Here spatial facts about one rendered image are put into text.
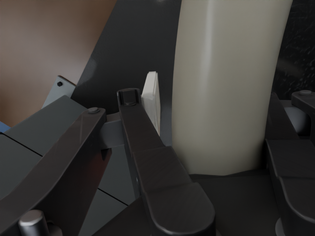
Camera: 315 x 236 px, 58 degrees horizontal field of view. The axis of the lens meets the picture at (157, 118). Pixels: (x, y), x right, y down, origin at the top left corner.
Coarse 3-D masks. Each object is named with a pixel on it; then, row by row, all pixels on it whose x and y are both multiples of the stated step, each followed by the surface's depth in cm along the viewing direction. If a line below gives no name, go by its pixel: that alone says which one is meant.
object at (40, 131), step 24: (48, 96) 108; (24, 120) 80; (48, 120) 86; (72, 120) 94; (0, 144) 67; (24, 144) 71; (48, 144) 77; (0, 168) 61; (24, 168) 65; (120, 168) 86; (0, 192) 56; (96, 192) 71; (120, 192) 77; (96, 216) 65
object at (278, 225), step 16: (192, 176) 8; (208, 176) 8; (224, 176) 8; (240, 176) 8; (256, 176) 8; (208, 192) 7; (224, 192) 7; (240, 192) 7; (256, 192) 7; (272, 192) 7; (128, 208) 7; (144, 208) 7; (224, 208) 7; (240, 208) 7; (256, 208) 6; (272, 208) 6; (112, 224) 6; (128, 224) 6; (144, 224) 6; (224, 224) 6; (240, 224) 6; (256, 224) 6; (272, 224) 6
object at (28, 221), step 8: (24, 216) 7; (32, 216) 7; (40, 216) 7; (24, 224) 7; (32, 224) 7; (40, 224) 7; (48, 224) 8; (24, 232) 7; (32, 232) 7; (40, 232) 7; (48, 232) 7; (56, 232) 7
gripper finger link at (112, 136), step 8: (112, 120) 14; (120, 120) 14; (104, 128) 14; (112, 128) 14; (120, 128) 14; (104, 136) 14; (112, 136) 14; (120, 136) 15; (104, 144) 14; (112, 144) 15; (120, 144) 15
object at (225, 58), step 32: (192, 0) 7; (224, 0) 7; (256, 0) 7; (288, 0) 7; (192, 32) 8; (224, 32) 7; (256, 32) 7; (192, 64) 8; (224, 64) 7; (256, 64) 7; (192, 96) 8; (224, 96) 8; (256, 96) 8; (192, 128) 8; (224, 128) 8; (256, 128) 8; (192, 160) 9; (224, 160) 8; (256, 160) 9
